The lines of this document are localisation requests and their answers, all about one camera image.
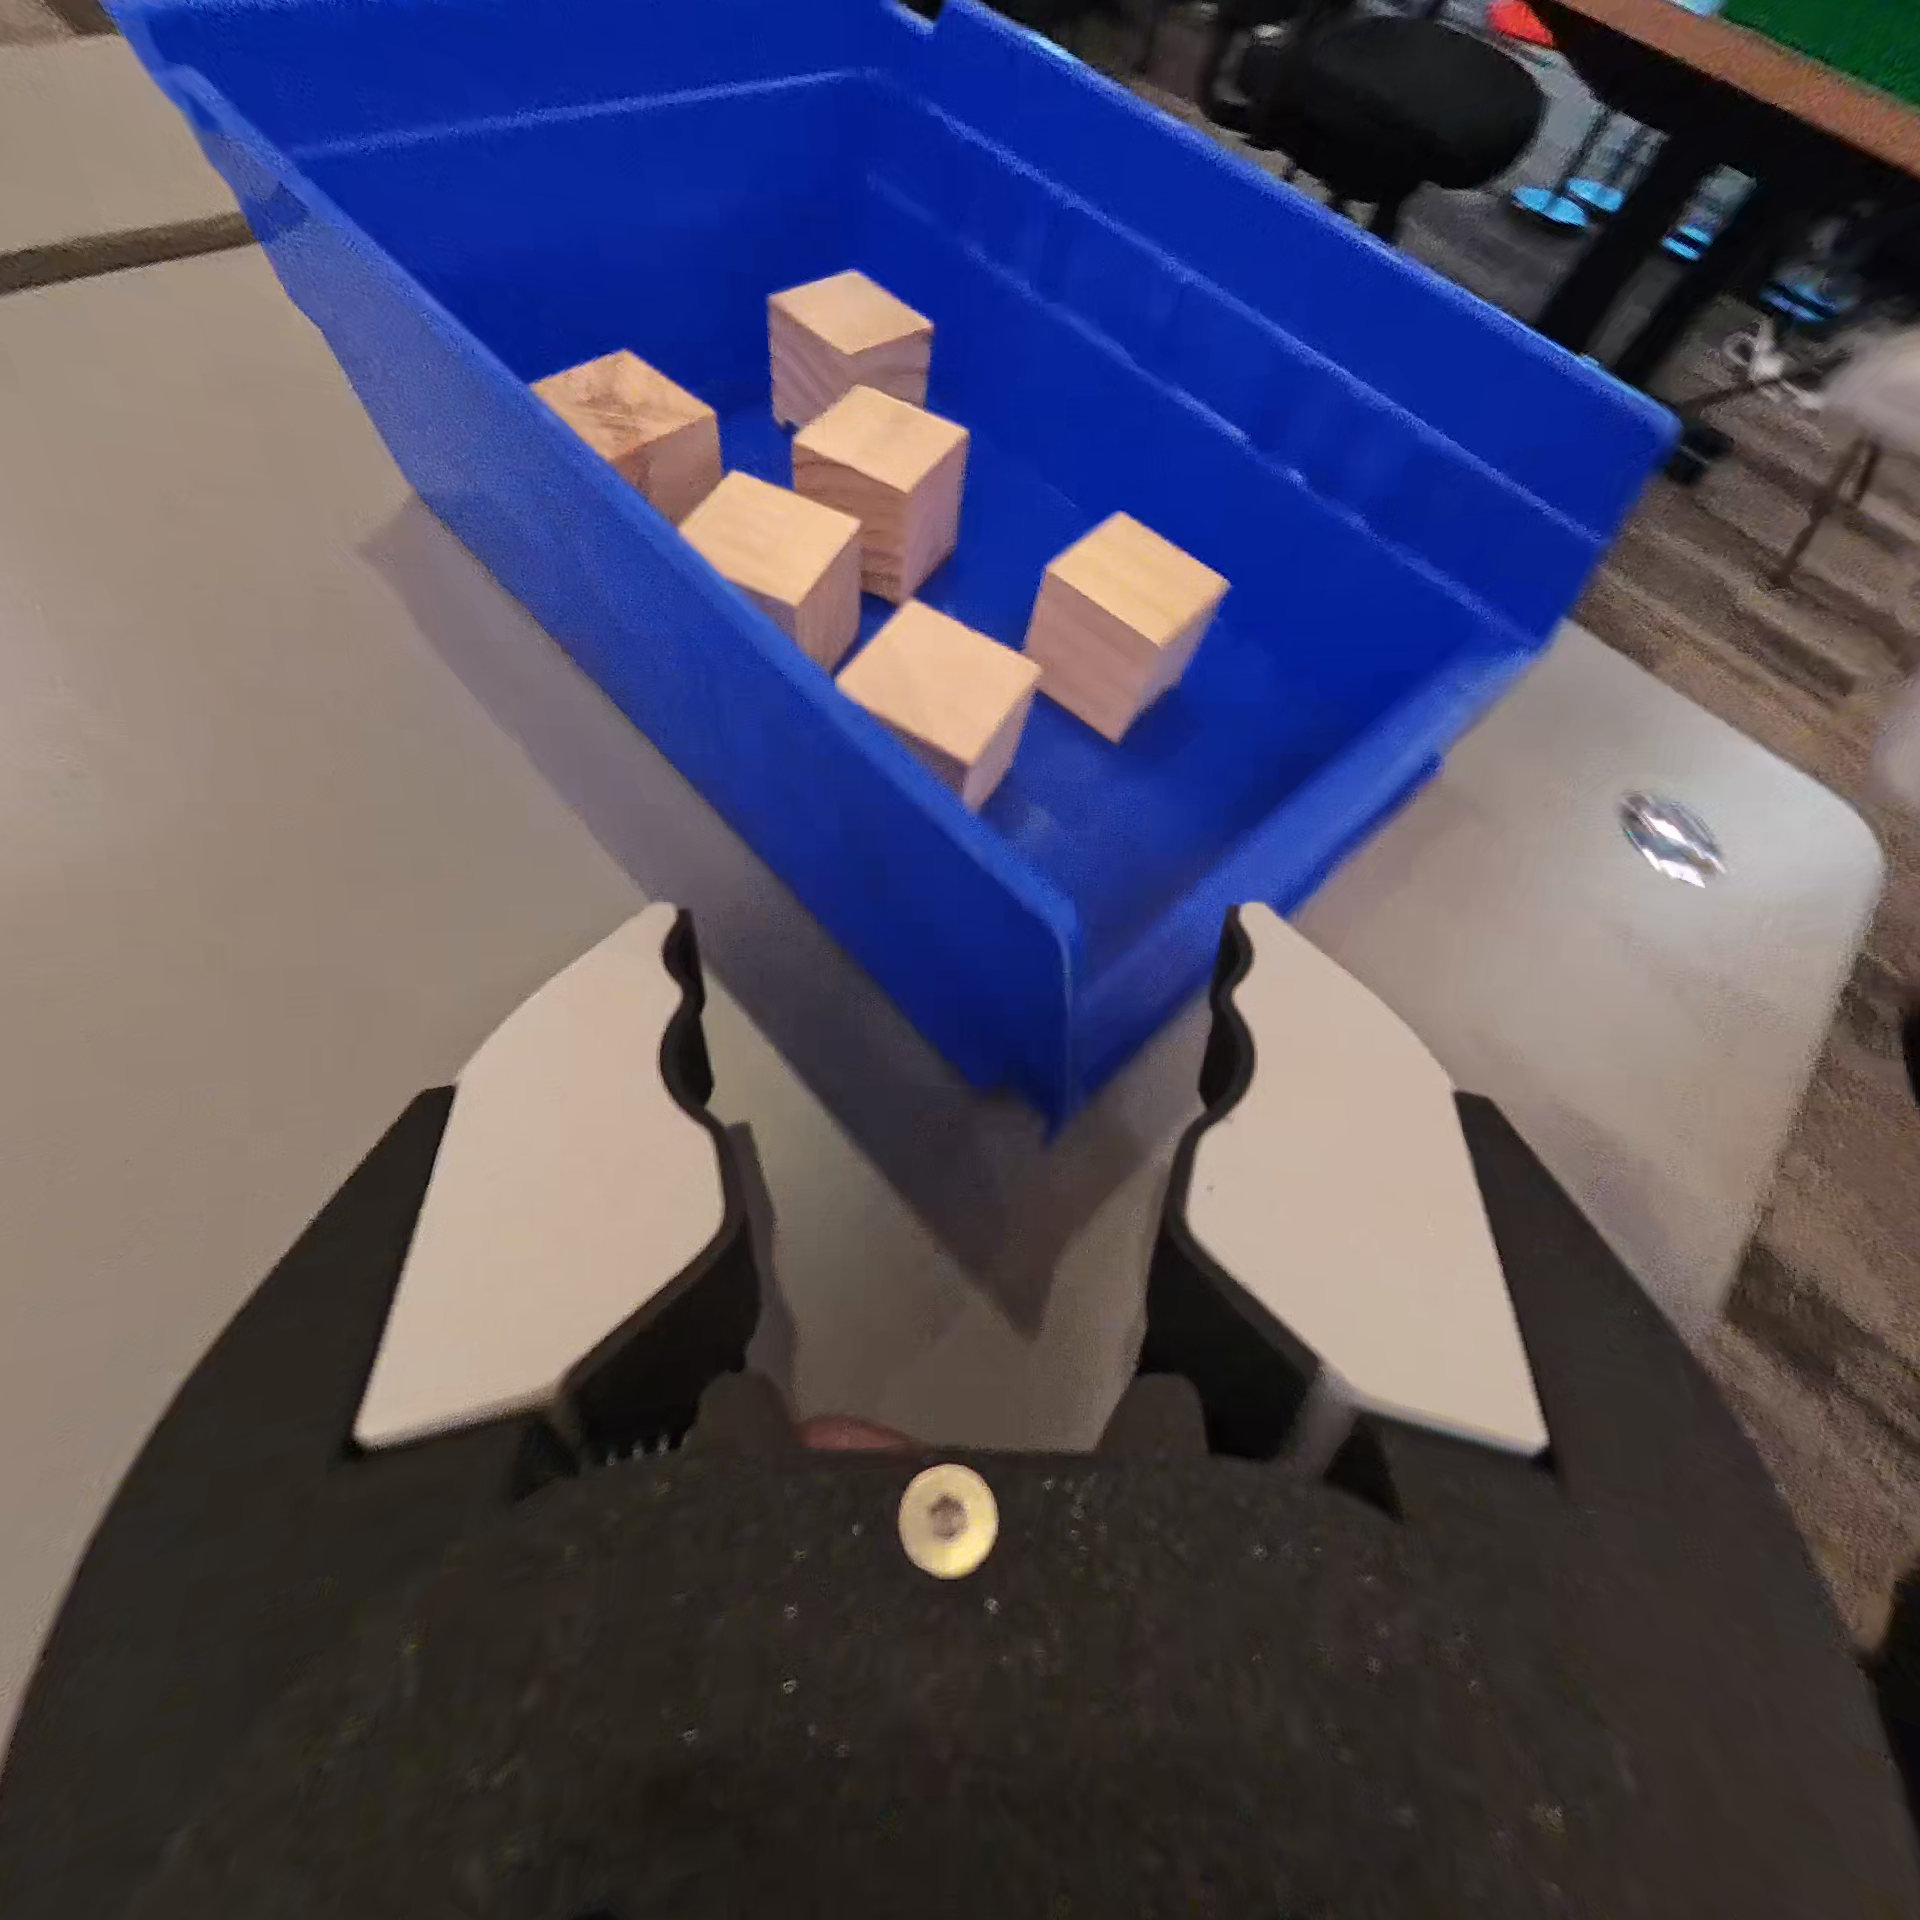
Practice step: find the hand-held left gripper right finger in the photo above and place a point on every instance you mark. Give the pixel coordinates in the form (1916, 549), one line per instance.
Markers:
(1354, 1237)

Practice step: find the grey desk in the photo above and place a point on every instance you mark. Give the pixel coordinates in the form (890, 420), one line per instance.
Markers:
(302, 752)

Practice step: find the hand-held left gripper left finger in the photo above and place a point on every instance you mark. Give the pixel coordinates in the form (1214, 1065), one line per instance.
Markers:
(552, 1237)

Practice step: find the silver desk grommet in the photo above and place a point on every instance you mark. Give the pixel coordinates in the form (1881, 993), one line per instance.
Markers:
(1664, 831)

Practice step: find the blue plastic bin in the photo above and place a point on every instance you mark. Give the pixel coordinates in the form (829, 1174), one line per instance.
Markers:
(1204, 371)

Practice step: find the cluster of wooden cubes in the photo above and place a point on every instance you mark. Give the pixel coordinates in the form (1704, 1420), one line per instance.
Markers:
(890, 482)

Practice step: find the black office chair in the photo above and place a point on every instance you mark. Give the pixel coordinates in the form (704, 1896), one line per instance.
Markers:
(1395, 102)

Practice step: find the green board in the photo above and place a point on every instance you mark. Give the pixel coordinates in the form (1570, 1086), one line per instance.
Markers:
(1831, 34)

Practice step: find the dark wooden table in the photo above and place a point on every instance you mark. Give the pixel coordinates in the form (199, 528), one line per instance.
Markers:
(1684, 61)

